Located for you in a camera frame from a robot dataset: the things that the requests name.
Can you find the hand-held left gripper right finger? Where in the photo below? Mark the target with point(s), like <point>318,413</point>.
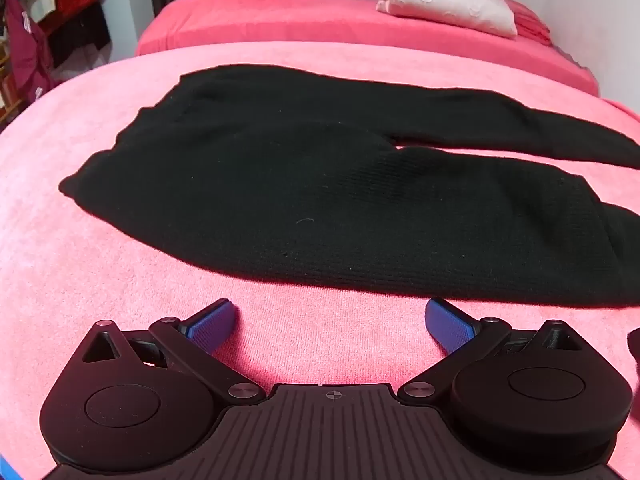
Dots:
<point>447,327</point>

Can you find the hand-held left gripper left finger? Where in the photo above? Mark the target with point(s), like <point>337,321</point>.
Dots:
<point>214,325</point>

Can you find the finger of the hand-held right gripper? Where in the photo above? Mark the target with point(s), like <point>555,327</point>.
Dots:
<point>635,347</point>

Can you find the black pants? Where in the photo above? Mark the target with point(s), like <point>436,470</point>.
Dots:
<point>280,185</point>

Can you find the pink fleece blanket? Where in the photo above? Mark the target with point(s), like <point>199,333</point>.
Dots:
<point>75,270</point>

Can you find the bed with pink cover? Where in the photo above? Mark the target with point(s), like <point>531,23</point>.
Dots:
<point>280,20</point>

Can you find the folded red cloth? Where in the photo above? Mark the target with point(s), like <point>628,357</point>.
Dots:
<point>532,22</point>

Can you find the hanging clothes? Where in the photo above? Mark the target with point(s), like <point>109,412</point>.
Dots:
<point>65,5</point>

